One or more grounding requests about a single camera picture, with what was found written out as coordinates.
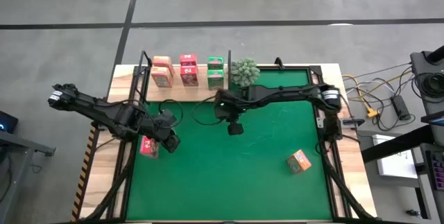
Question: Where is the green Apple Jacks cereal box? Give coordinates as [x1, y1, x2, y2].
[207, 69, 225, 91]
[207, 55, 225, 71]

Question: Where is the grey desk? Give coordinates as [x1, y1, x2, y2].
[0, 130, 56, 218]

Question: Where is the green plant in white pot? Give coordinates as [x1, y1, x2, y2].
[230, 57, 261, 88]

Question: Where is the black device with blue light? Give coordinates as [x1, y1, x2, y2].
[0, 110, 19, 134]

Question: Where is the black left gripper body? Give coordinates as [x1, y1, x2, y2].
[148, 108, 176, 140]

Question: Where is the wooden shelf board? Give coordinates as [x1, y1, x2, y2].
[145, 64, 230, 103]

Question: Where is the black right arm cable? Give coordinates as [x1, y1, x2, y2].
[191, 95, 223, 127]

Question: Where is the red Froot Loops cereal box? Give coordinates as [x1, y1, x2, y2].
[179, 53, 198, 67]
[180, 64, 200, 87]
[139, 135, 160, 160]

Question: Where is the coiled black cable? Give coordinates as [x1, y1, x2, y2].
[414, 71, 444, 99]

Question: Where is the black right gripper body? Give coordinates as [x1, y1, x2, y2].
[213, 90, 249, 121]

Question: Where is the white board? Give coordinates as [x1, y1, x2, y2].
[371, 133, 419, 180]

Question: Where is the black metal table frame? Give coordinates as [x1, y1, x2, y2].
[74, 56, 379, 224]

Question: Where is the yellow cable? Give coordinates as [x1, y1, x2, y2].
[342, 69, 416, 114]

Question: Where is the black power adapter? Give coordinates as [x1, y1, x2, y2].
[391, 94, 412, 121]

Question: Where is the grey equipment stand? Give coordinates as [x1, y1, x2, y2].
[410, 45, 444, 121]

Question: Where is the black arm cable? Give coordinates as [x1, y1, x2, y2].
[191, 95, 223, 127]
[157, 98, 185, 128]

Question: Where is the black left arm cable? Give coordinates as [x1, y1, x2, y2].
[157, 98, 185, 128]

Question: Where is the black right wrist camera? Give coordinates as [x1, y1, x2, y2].
[227, 121, 245, 137]

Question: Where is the yellow black hazard tape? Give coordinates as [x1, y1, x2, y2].
[71, 128, 97, 222]

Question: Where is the keyboard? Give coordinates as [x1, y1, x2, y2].
[425, 149, 444, 192]

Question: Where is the green table mat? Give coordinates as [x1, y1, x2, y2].
[125, 69, 333, 222]

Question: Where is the black metal shelf frame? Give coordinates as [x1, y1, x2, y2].
[133, 50, 232, 106]

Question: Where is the orange Mini Wheats cereal box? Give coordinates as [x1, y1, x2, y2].
[286, 149, 312, 175]
[153, 55, 176, 76]
[150, 66, 174, 89]

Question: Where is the black diagonal bar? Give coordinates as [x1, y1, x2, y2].
[360, 110, 444, 164]

